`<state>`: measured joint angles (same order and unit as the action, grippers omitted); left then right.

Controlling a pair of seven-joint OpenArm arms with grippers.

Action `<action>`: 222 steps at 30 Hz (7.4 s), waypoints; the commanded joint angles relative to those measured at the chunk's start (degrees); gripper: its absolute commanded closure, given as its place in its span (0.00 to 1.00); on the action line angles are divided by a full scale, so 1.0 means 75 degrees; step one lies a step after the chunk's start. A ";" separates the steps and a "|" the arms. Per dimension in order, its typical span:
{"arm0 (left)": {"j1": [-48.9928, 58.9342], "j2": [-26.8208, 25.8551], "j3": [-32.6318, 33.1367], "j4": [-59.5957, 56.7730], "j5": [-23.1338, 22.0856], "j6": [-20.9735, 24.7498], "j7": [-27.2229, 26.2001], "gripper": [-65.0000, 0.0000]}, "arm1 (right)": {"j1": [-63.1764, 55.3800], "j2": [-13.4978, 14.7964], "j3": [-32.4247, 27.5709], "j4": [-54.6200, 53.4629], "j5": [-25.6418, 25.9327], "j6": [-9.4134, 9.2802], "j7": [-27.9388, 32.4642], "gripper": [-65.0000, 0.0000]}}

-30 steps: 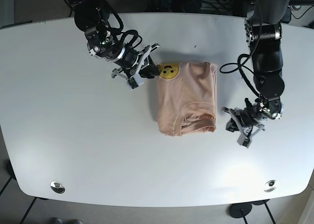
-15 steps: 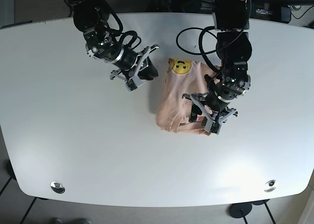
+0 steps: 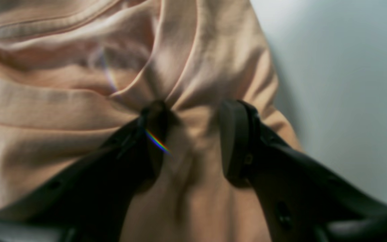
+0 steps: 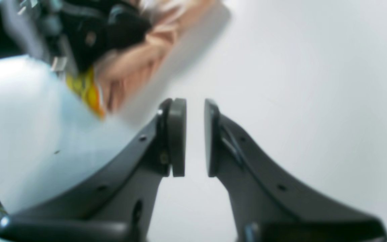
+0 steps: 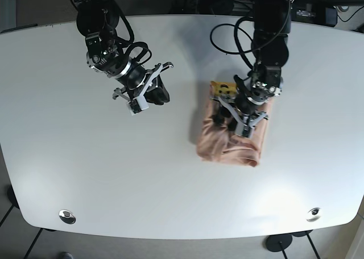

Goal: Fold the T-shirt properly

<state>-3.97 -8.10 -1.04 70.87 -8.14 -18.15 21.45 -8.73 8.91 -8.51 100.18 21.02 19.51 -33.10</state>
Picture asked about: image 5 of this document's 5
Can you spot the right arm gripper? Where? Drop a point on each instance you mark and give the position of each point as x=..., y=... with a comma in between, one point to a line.
x=138, y=81

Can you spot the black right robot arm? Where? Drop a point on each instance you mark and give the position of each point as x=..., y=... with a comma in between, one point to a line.
x=112, y=50

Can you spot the black round stand base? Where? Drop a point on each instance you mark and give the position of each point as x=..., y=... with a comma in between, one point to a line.
x=278, y=243

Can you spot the grey sneaker shoe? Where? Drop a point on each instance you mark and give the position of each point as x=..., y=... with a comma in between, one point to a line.
x=65, y=255

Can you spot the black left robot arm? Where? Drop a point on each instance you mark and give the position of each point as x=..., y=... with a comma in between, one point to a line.
x=265, y=58

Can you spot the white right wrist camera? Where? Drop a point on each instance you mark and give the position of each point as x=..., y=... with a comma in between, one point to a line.
x=137, y=105

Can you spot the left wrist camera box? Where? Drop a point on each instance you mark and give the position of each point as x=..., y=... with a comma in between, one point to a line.
x=244, y=130

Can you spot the metal table grommet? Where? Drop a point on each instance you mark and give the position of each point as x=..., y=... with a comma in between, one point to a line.
x=313, y=214
x=67, y=217

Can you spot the right metal table grommet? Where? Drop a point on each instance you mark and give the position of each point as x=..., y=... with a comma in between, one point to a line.
x=313, y=214

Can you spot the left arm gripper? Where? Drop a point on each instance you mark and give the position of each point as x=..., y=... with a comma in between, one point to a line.
x=237, y=112

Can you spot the left metal table grommet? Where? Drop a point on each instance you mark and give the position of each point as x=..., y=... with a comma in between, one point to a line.
x=67, y=217

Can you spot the peach pink T-shirt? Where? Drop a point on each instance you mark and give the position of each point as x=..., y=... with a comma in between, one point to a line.
x=217, y=143

